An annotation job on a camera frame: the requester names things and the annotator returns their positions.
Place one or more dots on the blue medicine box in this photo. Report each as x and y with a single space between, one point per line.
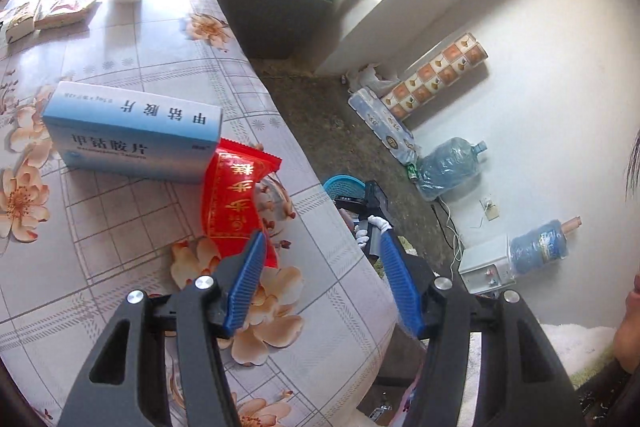
132 133

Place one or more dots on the small white box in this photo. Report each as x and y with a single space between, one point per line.
19 22

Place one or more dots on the white plastic bag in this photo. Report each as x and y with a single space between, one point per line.
369 77

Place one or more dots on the white gloved right hand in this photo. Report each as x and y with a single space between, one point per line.
368 233

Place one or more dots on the blue plastic waste basket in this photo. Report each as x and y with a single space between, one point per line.
343 185

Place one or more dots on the toilet paper pack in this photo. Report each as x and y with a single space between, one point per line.
395 136

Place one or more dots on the white fluffy blanket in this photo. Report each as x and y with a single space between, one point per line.
582 352

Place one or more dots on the floral tablecloth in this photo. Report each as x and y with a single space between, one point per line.
74 242

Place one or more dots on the green drink can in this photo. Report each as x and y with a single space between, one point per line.
412 172

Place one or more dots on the patterned roll against wall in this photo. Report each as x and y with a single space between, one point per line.
435 74

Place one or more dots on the red snack packet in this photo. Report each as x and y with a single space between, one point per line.
228 210

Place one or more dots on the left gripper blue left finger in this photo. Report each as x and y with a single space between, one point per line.
241 278

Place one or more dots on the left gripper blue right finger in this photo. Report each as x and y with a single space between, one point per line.
406 296

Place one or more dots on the dark grey cabinet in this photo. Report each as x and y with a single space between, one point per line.
274 29

